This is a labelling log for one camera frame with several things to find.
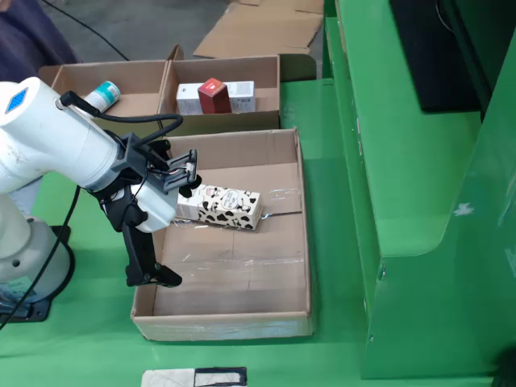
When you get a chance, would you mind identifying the person in purple shirt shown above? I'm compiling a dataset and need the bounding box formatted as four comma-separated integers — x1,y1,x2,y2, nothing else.
0,0,84,217

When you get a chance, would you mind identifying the open brown cardboard box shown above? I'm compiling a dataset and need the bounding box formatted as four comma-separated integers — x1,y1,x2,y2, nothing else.
39,44,185,138
159,54,318,138

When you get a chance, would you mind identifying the flat white carton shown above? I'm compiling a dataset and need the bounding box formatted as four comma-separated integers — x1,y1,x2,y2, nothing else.
176,80,257,116

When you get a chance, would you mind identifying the cow print hand cream box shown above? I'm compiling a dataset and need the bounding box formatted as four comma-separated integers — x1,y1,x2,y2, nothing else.
176,184,264,231

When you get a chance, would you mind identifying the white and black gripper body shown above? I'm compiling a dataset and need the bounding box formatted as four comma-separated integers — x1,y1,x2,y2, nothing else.
90,176,179,234

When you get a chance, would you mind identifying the green metal shelf stand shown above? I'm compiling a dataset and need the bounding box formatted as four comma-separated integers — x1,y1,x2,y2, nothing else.
322,0,516,380

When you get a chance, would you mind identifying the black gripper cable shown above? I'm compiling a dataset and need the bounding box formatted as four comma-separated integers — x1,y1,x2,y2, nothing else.
59,90,185,146

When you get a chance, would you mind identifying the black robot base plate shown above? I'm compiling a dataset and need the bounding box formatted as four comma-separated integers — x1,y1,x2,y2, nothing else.
0,225,77,323

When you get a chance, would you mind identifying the thin black floor cable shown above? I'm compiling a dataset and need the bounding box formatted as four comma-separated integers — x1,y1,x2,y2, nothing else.
40,0,131,62

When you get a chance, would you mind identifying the small red brown carton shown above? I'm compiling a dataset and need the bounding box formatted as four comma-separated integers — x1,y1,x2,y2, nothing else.
197,77,233,115

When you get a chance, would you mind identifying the open flat cardboard mailer box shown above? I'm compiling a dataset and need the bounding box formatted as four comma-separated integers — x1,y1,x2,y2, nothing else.
192,0,325,57

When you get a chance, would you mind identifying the shallow cardboard tray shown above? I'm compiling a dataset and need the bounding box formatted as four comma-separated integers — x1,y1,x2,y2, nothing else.
131,127,314,343

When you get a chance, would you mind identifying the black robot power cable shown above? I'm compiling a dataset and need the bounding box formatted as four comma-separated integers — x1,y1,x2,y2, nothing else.
0,185,81,331

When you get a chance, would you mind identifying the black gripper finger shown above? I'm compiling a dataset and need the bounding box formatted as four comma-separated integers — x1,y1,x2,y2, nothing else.
178,173,202,199
120,205,183,288

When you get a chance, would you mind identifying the white and teal bottle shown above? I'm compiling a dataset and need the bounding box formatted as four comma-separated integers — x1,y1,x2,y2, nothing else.
83,80,122,114

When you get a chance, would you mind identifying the paper card with black frame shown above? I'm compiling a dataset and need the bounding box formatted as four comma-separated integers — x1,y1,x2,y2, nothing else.
141,365,248,387

